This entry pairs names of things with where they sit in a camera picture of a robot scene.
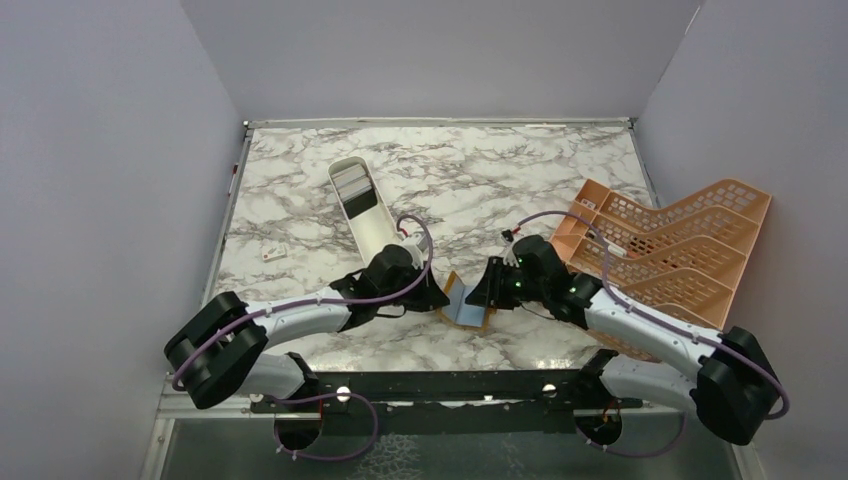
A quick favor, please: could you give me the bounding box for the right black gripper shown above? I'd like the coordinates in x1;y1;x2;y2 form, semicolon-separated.
465;255;548;310

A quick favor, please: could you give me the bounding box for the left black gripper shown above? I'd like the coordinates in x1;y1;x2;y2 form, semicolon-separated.
378;261;450;313

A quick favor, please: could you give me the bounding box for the yellow leather card holder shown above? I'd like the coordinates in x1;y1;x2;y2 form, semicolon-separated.
435;271;495;332

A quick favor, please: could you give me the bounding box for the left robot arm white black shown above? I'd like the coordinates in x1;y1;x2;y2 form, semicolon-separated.
164;245;450;411

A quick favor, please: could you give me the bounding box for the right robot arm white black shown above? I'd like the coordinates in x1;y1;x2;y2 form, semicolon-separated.
464;235;789;445

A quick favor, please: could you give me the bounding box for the white oblong card tray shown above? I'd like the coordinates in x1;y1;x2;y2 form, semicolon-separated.
328;157;402;265

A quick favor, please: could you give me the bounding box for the stack of cards in tray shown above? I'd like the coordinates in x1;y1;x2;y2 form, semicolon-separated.
330;164;378;219

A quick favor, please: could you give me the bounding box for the white marker in rack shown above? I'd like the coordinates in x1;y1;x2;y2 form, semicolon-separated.
586;231;629;258

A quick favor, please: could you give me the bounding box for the small white red tag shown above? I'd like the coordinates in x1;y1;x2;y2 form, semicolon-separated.
260;244;287;262

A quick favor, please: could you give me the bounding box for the orange plastic file rack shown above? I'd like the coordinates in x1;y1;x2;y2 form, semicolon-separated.
550;179;772;330

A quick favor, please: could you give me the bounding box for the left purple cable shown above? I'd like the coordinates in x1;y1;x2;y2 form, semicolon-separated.
170;214;436;464

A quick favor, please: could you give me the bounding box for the purple cable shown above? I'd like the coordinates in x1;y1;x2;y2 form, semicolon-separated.
170;214;436;464
503;210;792;460

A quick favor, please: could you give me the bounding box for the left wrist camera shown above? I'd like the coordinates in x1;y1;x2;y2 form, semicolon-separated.
399;232;428;270

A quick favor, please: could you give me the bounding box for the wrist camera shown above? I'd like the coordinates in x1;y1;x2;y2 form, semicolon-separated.
501;226;521;268
399;232;428;270

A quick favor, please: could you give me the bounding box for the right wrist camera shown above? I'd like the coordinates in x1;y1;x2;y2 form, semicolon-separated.
501;226;521;268

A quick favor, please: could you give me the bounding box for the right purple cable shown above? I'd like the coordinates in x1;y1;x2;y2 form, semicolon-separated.
503;210;792;460

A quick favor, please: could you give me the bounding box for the black metal base rail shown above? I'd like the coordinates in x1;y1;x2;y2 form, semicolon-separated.
250;349;618;436

